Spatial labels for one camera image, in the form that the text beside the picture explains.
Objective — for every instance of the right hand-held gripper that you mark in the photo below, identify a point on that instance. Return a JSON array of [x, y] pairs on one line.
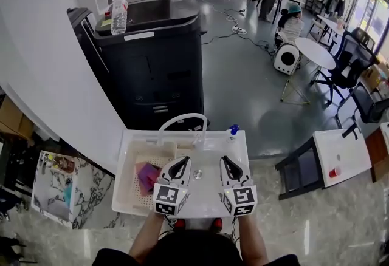
[[243, 198]]

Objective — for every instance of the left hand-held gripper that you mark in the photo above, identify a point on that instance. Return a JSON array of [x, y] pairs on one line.
[[167, 196]]

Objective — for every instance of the purple cloth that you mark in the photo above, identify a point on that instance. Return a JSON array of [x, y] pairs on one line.
[[149, 175]]

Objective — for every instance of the pink cloth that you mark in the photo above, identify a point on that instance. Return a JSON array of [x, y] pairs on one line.
[[149, 191]]

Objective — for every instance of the cream perforated basket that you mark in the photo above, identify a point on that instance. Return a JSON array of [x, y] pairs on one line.
[[130, 195]]

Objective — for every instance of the person's right forearm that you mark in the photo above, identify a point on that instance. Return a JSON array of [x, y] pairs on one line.
[[252, 240]]

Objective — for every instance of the person's left forearm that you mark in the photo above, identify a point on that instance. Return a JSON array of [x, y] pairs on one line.
[[147, 237]]

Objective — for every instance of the brown cardboard box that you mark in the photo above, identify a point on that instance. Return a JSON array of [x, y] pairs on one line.
[[13, 119], [375, 76]]

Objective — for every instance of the beige sponge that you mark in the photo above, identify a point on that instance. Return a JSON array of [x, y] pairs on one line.
[[186, 146]]

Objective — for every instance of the white sink unit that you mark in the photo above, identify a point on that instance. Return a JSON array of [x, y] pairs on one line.
[[206, 195]]

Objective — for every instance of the blue-capped soap pump bottle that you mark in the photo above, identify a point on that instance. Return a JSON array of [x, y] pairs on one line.
[[234, 128]]

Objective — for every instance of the person's right shoe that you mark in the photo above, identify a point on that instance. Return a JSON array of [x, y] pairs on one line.
[[218, 223]]

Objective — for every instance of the person's shoe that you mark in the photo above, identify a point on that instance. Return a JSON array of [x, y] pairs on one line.
[[218, 223], [180, 223]]

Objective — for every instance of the person's left shoe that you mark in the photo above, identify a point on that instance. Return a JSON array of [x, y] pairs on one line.
[[180, 223]]

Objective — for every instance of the white curved faucet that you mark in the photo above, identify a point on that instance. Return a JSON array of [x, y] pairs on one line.
[[188, 115]]

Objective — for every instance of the person's black shirt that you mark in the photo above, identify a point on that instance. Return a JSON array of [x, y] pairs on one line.
[[194, 251]]

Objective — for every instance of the marble pattern sink cabinet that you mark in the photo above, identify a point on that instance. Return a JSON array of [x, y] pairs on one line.
[[91, 186]]

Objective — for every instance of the red paper cup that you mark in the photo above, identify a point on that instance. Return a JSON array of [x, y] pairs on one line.
[[335, 172]]

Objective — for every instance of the large black copier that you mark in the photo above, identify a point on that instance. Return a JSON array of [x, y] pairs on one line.
[[152, 76]]

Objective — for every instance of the teal cloth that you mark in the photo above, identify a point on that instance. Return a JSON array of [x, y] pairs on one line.
[[68, 196]]

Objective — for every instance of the white side table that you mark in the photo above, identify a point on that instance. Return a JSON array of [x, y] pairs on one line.
[[343, 152]]

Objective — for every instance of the amber liquid bottle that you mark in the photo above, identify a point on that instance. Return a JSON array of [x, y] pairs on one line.
[[60, 164]]

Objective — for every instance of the black faucet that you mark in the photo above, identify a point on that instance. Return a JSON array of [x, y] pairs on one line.
[[351, 130]]

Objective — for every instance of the white round backpack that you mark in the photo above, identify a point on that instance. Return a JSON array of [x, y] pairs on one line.
[[285, 58]]

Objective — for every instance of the chrome faucet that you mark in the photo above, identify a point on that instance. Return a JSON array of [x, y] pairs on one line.
[[46, 163]]

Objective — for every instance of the wooden vanity cabinet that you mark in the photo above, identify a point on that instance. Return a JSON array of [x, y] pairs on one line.
[[378, 152]]

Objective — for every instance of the round white table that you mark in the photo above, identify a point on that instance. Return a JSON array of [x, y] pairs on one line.
[[314, 52]]

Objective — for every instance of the white power strip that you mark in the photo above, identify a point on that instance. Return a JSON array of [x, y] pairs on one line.
[[239, 28]]

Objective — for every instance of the black metal table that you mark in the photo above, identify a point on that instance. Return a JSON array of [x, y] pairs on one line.
[[16, 164]]

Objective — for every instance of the black mesh office chair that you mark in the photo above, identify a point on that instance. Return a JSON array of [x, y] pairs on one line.
[[363, 38], [351, 64]]

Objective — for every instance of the yellow sticky note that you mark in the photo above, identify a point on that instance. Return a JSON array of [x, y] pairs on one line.
[[106, 22]]

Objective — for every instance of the clear plastic water bottle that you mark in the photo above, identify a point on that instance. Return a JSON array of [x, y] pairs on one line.
[[119, 15]]

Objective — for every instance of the white rectangular desk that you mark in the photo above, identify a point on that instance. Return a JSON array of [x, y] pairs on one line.
[[328, 23]]

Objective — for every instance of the black long table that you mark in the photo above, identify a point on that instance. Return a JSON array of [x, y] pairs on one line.
[[287, 0]]

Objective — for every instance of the clothes rack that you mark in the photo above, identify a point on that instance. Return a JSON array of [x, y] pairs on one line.
[[334, 3]]

